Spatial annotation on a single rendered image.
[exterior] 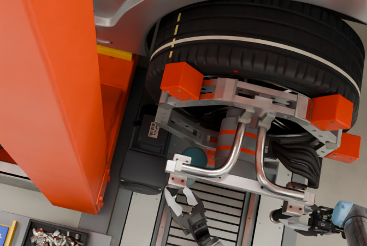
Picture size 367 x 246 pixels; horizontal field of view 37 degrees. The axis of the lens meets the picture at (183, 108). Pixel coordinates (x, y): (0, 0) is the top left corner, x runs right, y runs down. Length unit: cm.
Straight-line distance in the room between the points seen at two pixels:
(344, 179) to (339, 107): 126
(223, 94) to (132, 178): 75
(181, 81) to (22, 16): 97
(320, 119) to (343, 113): 6
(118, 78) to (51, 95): 121
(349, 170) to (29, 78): 221
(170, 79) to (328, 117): 42
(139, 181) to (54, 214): 54
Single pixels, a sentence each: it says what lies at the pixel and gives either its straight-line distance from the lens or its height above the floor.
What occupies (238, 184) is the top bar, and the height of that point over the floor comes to 98.
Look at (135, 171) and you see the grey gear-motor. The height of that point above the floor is 41.
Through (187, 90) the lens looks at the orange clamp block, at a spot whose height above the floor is 110.
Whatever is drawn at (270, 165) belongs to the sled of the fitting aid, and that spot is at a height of 18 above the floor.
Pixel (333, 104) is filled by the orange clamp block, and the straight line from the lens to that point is 149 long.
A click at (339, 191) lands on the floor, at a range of 270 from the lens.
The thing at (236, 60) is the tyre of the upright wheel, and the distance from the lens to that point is 145.
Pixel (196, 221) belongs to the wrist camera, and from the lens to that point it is 157.
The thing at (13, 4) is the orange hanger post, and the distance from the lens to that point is 49.
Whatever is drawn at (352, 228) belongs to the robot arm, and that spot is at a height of 104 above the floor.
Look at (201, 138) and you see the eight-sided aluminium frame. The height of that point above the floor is 62.
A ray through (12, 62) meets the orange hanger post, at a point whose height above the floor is 190.
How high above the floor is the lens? 247
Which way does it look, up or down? 71 degrees down
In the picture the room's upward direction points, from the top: 20 degrees clockwise
